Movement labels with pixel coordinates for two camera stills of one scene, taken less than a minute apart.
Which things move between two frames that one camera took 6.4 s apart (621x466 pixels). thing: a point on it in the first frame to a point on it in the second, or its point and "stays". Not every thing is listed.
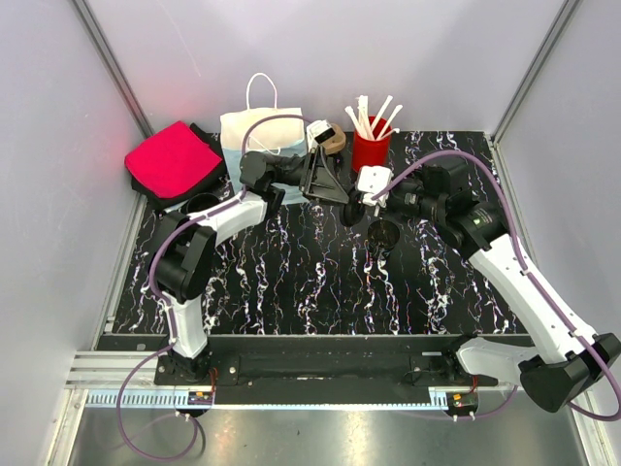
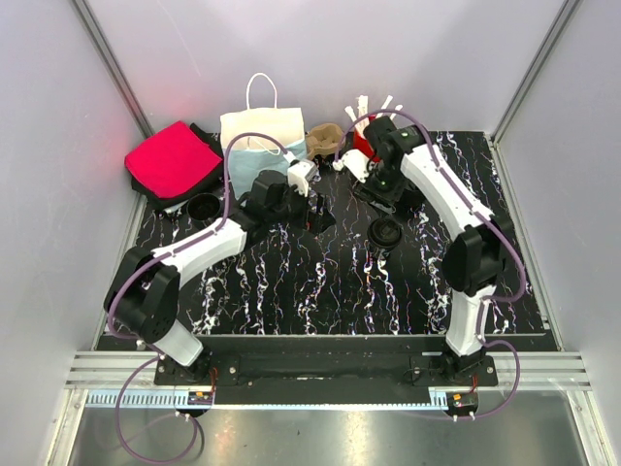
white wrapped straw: x=389 y=99 stays
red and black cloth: x=174 y=162 stays
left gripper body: x=304 y=164 to x=296 y=209
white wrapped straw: x=363 y=115 stays
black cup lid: x=352 y=208 to x=385 y=231
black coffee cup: x=200 y=201 stays
